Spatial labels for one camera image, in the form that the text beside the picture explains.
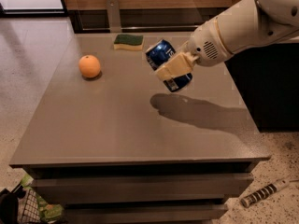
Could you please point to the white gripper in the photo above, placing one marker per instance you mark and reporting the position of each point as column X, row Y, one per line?
column 206, row 48

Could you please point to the blue pepsi can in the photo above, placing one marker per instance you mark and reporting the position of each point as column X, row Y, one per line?
column 158, row 55

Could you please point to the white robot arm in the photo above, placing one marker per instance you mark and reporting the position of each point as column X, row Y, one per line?
column 247, row 24

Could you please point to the green yellow sponge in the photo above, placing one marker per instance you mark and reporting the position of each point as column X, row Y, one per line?
column 129, row 42

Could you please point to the orange fruit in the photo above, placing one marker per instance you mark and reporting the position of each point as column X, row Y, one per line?
column 89, row 66

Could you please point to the grey drawer cabinet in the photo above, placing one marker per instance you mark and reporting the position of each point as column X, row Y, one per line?
column 125, row 122

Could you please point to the upper grey drawer front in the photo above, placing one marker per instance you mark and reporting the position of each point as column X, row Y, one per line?
column 152, row 188

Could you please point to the grey drawer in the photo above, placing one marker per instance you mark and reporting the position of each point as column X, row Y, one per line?
column 147, row 214
column 152, row 188

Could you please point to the white power strip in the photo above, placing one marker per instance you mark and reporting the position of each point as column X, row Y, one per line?
column 265, row 192

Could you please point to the lower grey drawer front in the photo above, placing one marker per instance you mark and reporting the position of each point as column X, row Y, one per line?
column 147, row 214

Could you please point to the green snack bag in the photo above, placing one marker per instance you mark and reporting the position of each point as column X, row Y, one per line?
column 33, row 209

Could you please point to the black checkered bag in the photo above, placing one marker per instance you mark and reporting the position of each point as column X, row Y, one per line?
column 9, row 208

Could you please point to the left metal bracket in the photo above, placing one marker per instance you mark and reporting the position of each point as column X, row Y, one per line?
column 114, row 17

